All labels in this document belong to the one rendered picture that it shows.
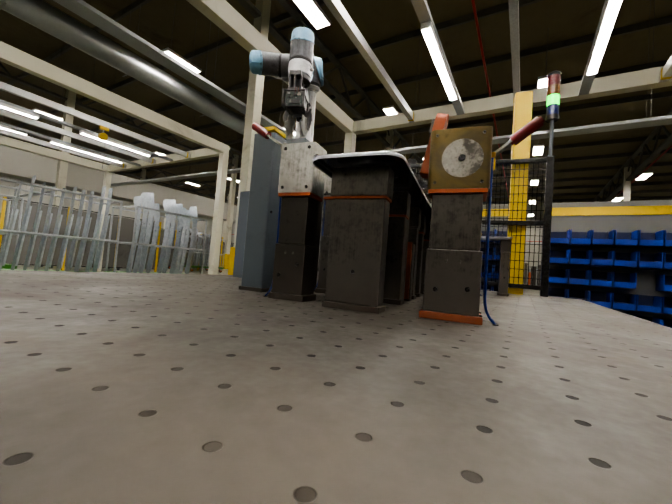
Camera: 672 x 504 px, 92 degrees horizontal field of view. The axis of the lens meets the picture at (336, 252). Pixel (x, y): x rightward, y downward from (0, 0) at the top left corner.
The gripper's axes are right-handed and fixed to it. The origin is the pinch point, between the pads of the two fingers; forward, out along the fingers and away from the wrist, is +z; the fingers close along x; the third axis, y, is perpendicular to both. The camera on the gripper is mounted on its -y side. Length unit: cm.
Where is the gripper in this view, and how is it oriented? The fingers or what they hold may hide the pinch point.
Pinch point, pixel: (296, 141)
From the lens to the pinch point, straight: 112.5
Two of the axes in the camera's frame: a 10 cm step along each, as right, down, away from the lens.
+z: -0.8, 10.0, -0.4
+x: 9.9, 0.7, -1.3
